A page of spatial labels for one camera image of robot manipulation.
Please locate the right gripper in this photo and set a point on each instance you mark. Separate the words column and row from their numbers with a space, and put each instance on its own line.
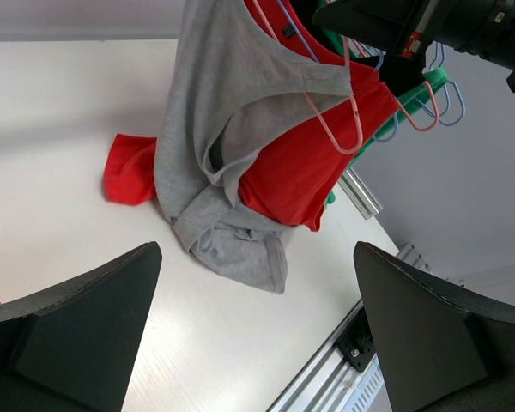
column 480, row 28

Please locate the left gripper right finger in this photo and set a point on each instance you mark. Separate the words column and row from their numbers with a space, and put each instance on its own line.
column 441, row 347

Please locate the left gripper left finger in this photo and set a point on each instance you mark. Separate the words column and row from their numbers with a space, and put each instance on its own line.
column 73, row 346

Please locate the pink wire hanger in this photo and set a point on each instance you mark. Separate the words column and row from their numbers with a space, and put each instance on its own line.
column 341, row 123

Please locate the grey tank top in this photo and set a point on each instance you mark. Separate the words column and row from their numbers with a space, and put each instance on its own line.
column 235, row 89

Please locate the green tank top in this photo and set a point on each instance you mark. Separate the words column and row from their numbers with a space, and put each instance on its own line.
column 412, row 101

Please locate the empty blue hanger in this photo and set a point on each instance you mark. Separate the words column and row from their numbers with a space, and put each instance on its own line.
column 449, row 89

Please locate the blue hanger holding red top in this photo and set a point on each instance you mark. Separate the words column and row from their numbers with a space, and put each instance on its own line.
column 319, row 54

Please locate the red tank top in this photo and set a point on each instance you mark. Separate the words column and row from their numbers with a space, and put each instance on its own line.
column 291, row 177

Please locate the white slotted cable duct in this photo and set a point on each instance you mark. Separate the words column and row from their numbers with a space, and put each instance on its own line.
column 360, row 395

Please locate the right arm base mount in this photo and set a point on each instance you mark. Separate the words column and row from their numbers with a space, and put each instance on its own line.
column 356, row 342

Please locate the front aluminium rail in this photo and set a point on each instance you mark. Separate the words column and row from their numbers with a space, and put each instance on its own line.
column 321, row 379

